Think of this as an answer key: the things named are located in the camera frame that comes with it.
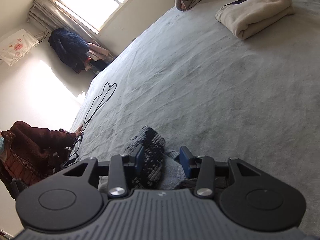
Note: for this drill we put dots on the grey knit sweater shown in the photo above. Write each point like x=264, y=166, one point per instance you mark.
x=161, y=168

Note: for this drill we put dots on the person in red jacket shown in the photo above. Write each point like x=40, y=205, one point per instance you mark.
x=30, y=154

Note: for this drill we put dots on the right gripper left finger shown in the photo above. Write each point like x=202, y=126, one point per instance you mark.
x=123, y=169

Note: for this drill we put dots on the white wall hanging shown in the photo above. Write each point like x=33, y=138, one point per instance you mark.
x=16, y=46

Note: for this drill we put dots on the hanging dark clothes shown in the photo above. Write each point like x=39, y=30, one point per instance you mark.
x=78, y=54

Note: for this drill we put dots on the grey bed sheet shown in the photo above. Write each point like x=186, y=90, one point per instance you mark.
x=197, y=85

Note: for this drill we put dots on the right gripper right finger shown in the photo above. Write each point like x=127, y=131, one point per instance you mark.
x=199, y=167

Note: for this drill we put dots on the folded beige garment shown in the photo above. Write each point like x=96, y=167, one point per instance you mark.
x=245, y=18

